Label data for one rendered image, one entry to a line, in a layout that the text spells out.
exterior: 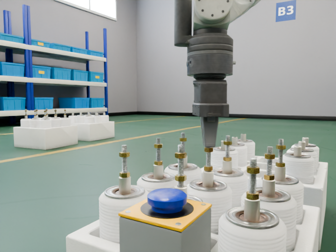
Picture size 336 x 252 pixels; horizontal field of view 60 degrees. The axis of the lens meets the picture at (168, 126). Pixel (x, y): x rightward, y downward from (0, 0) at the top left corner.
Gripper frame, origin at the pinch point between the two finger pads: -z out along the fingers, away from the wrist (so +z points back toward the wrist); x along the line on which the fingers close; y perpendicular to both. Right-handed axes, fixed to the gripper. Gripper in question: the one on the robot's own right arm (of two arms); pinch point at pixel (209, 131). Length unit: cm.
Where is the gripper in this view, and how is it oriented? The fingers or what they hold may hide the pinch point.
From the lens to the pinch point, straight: 58.3
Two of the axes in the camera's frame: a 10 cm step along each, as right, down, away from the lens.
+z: 0.0, -10.0, -0.9
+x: 0.6, 0.9, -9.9
